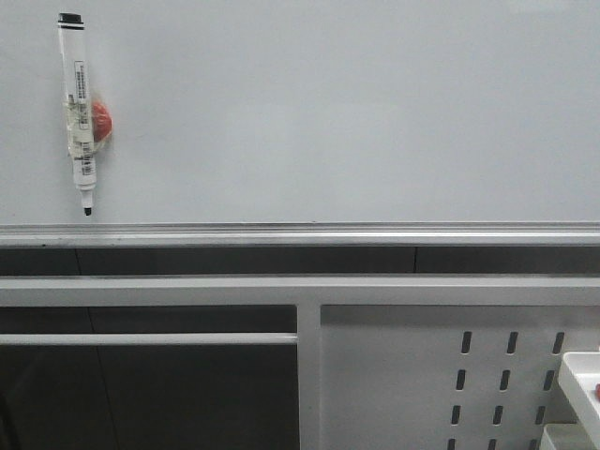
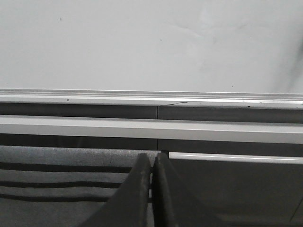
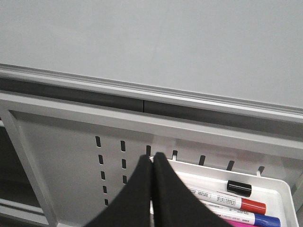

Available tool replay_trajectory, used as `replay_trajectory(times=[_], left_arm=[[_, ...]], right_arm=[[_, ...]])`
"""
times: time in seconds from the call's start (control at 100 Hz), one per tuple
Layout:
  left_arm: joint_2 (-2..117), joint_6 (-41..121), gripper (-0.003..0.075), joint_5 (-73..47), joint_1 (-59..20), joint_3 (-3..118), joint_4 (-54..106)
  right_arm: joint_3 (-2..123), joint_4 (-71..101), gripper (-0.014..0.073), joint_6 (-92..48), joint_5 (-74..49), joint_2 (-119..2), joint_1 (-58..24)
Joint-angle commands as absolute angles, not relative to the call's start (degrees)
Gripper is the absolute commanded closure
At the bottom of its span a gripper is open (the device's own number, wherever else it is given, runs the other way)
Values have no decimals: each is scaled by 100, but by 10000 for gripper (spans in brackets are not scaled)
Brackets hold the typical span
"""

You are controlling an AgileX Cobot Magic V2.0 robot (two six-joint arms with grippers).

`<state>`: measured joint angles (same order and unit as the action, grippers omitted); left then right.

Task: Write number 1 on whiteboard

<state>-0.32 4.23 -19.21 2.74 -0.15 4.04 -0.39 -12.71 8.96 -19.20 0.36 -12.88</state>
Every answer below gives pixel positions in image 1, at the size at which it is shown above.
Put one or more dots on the white whiteboard marker black tip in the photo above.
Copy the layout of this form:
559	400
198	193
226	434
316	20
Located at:
78	107

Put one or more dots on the white metal stand frame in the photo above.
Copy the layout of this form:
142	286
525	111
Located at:
289	362

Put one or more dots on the white lower tray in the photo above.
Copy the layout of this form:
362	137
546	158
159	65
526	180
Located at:
562	437

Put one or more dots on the white marker tray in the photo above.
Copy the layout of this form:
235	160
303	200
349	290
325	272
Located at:
578	378

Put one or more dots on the red round magnet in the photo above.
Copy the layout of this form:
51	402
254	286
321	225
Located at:
102	121

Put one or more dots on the large whiteboard with aluminium frame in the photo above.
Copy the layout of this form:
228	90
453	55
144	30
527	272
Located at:
313	122

